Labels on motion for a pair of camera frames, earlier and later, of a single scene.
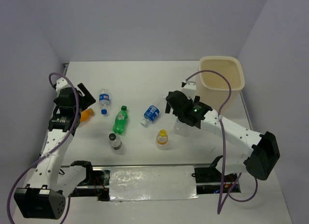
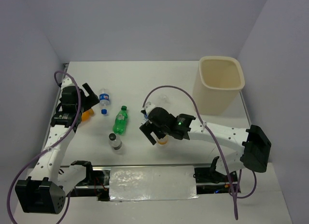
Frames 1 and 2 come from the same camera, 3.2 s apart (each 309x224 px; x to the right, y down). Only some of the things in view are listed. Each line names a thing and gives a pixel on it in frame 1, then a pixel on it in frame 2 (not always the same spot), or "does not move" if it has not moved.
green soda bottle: [119, 124] does not move
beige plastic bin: [213, 88] does not move
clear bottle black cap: [115, 141] does not move
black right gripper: [196, 99] to [147, 128]
